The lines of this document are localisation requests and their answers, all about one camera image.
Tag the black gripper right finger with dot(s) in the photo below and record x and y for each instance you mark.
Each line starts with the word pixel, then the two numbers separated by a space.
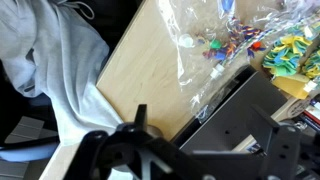
pixel 286 150

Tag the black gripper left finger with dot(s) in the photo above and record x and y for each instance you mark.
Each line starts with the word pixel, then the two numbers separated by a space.
pixel 110 153

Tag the small blue printed card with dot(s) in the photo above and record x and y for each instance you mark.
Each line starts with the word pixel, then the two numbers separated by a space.
pixel 255 147

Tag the stack of books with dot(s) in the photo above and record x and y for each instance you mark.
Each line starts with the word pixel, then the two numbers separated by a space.
pixel 313 116

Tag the round tan printed disc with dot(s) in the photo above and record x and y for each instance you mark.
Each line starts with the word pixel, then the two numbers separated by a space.
pixel 296 106

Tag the yellow envelope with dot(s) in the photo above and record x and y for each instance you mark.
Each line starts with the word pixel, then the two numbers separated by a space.
pixel 293 86

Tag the black laptop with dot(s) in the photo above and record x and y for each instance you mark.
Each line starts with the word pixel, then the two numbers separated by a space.
pixel 233 113

